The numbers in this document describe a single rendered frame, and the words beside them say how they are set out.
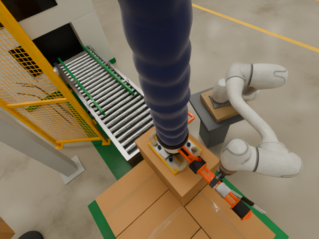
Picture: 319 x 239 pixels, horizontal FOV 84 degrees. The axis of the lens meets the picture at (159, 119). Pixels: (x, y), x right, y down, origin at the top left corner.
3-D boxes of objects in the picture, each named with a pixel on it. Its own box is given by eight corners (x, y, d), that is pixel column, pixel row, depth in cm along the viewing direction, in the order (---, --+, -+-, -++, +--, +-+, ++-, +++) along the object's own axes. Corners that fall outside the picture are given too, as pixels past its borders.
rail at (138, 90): (91, 54, 331) (87, 45, 316) (94, 53, 333) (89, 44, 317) (173, 131, 215) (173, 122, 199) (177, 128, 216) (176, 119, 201)
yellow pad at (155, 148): (147, 144, 148) (146, 142, 144) (157, 137, 151) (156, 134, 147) (174, 175, 131) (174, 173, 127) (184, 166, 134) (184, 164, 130)
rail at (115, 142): (59, 72, 313) (52, 63, 298) (62, 70, 315) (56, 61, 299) (130, 166, 197) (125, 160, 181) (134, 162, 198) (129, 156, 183)
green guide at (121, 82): (83, 50, 317) (81, 45, 310) (89, 47, 320) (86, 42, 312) (133, 96, 236) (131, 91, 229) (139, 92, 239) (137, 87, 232)
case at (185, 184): (143, 158, 185) (134, 141, 152) (172, 135, 196) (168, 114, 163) (182, 206, 155) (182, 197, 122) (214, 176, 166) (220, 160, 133)
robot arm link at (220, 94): (212, 89, 181) (214, 74, 163) (231, 91, 177) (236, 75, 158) (211, 102, 174) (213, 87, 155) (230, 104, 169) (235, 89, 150)
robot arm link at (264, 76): (233, 84, 172) (258, 86, 166) (230, 100, 173) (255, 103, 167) (251, 57, 98) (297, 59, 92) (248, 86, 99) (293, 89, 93)
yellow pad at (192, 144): (165, 131, 153) (164, 128, 149) (173, 124, 156) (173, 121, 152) (193, 159, 136) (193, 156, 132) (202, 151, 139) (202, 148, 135)
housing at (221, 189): (213, 190, 113) (214, 188, 109) (220, 183, 114) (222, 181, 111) (222, 199, 109) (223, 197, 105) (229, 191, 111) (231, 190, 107)
